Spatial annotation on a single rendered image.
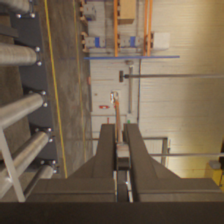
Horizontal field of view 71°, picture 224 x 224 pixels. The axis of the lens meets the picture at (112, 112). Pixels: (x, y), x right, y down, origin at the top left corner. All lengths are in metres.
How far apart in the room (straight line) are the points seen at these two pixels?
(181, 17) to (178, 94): 4.03
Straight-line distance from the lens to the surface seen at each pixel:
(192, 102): 10.61
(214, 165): 8.04
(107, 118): 9.71
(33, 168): 1.58
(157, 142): 10.77
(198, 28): 10.38
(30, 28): 1.30
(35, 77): 1.29
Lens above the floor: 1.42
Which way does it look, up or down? 1 degrees down
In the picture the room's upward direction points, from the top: 89 degrees clockwise
